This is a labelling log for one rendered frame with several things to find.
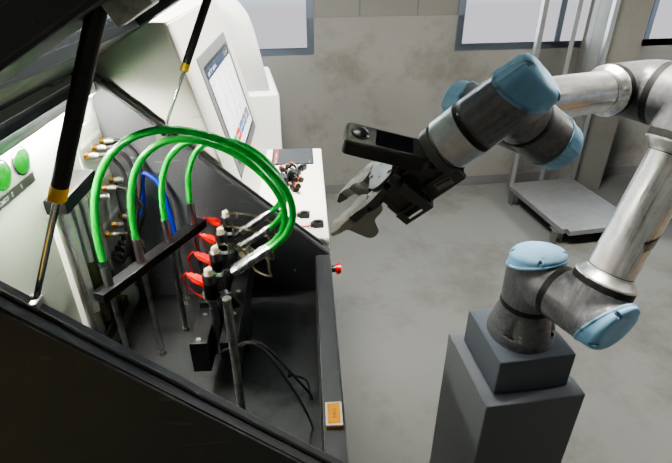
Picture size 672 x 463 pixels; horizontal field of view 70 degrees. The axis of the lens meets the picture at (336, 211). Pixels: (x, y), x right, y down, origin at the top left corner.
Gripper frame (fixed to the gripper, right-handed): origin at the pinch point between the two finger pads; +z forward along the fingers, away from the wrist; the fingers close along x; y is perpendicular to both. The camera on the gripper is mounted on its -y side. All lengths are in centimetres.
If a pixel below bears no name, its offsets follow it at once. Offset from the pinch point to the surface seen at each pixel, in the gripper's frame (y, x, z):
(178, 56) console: -35, 43, 25
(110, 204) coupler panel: -27, 23, 58
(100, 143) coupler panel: -37, 29, 48
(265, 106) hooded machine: 4, 156, 94
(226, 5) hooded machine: -39, 168, 71
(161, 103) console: -32, 39, 36
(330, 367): 24.7, -5.4, 28.3
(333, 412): 23.9, -16.4, 24.0
